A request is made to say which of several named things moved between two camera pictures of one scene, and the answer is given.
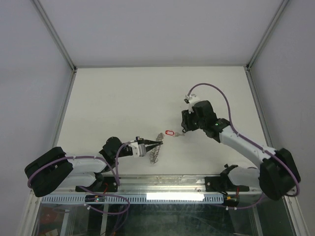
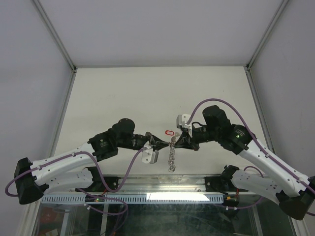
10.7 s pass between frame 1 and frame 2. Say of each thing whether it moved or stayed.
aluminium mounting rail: stayed
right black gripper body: moved
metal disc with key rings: moved
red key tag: stayed
